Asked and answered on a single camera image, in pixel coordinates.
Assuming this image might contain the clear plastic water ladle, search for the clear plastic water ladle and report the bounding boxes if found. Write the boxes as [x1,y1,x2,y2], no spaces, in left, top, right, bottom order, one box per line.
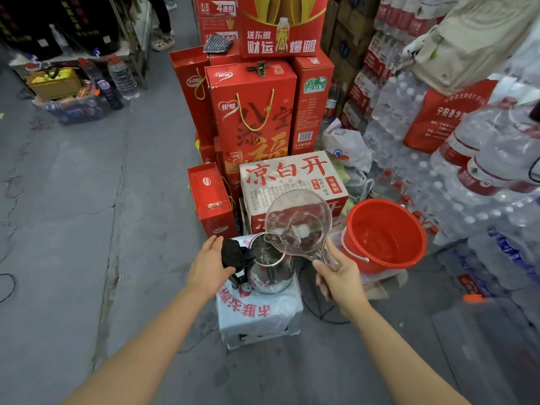
[263,188,334,266]

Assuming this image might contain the small red gift box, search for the small red gift box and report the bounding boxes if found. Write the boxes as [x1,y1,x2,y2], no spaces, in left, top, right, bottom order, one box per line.
[187,163,238,240]

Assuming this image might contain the white and red carton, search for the white and red carton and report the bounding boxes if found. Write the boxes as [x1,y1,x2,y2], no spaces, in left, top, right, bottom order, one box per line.
[239,150,350,235]

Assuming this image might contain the steel electric kettle black handle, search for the steel electric kettle black handle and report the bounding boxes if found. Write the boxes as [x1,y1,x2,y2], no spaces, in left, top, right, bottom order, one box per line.
[220,232,295,295]

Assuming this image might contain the red tote bag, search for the red tote bag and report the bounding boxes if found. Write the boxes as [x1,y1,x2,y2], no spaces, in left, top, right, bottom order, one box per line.
[403,79,498,155]

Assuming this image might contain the stack of brown cartons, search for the stack of brown cartons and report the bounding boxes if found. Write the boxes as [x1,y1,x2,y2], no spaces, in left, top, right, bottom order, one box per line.
[320,0,383,93]

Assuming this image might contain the yellow basket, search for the yellow basket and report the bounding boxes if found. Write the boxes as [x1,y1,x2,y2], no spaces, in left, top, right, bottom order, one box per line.
[26,67,83,102]

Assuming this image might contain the red box with green logo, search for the red box with green logo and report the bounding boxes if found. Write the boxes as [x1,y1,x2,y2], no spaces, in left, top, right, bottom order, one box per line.
[289,49,335,156]

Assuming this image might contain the large red rope-handle gift box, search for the large red rope-handle gift box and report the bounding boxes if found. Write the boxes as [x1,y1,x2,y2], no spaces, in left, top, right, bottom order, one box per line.
[205,59,298,173]

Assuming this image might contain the dark soda bottle red label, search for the dark soda bottle red label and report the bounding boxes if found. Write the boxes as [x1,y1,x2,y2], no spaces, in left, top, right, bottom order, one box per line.
[323,82,340,123]

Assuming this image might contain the person's left forearm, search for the person's left forearm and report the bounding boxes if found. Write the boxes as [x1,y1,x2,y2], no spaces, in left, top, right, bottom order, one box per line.
[63,286,212,405]

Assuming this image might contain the clear jug with orange cap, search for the clear jug with orange cap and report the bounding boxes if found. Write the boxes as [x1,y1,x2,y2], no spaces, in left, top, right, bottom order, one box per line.
[432,294,540,405]

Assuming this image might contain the grey patterned cloth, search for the grey patterned cloth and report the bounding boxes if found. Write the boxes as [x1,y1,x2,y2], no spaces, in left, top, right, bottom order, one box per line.
[202,33,234,55]

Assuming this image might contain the large red-label water bottle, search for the large red-label water bottle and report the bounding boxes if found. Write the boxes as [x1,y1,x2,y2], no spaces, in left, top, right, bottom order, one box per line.
[457,126,540,203]
[430,98,528,178]

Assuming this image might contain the black carton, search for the black carton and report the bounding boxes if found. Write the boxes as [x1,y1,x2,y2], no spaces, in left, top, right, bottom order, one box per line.
[0,0,64,62]
[57,0,121,55]

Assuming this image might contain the clear plastic sheet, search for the clear plastic sheet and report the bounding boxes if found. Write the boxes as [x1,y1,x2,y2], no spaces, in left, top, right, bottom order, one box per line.
[327,229,408,300]

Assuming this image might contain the person's right forearm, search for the person's right forearm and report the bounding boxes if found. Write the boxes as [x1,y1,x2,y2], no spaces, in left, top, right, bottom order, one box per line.
[348,305,471,405]

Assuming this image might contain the black floor cable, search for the black floor cable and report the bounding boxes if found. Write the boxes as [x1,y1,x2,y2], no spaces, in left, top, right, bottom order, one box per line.
[0,273,17,304]

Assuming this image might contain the person's left hand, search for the person's left hand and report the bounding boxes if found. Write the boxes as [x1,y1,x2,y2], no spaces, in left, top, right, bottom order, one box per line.
[186,235,237,298]

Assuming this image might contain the blue wrapped bottle pack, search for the blue wrapped bottle pack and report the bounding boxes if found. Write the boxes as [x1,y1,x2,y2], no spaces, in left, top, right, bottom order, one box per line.
[31,92,111,126]

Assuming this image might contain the black power cord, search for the black power cord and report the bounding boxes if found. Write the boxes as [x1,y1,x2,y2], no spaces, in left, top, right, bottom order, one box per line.
[299,265,351,325]

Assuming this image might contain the red plastic bucket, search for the red plastic bucket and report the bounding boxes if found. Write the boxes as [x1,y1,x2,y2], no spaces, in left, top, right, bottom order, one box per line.
[340,199,428,275]

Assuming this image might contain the white plastic bag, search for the white plastic bag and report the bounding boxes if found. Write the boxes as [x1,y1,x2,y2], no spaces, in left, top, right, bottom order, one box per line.
[322,118,373,173]

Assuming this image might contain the person's right hand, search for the person's right hand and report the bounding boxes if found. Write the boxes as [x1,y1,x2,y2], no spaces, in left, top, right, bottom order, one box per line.
[312,239,370,319]

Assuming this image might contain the purple drink bottle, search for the purple drink bottle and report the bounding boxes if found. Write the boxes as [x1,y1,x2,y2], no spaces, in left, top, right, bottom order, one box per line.
[78,57,124,111]

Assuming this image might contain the red carton with yellow print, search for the red carton with yellow print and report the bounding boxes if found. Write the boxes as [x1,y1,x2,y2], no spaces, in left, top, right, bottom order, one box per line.
[237,0,330,60]

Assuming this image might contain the stool covered with white bag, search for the stool covered with white bag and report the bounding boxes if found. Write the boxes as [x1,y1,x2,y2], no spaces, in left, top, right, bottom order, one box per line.
[215,235,304,350]

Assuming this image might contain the green leafy vegetables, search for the green leafy vegetables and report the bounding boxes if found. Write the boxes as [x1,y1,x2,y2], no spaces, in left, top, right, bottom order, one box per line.
[328,157,351,184]

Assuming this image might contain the stack of bottled water packs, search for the stack of bottled water packs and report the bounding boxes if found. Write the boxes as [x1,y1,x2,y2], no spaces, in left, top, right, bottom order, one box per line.
[339,0,540,330]

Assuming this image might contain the beige canvas bag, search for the beige canvas bag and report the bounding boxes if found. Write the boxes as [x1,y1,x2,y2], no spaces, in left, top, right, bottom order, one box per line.
[400,0,540,97]

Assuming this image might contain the metal shelf rack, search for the metal shelf rack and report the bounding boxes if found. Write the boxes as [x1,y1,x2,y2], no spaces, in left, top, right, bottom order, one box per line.
[8,0,152,91]

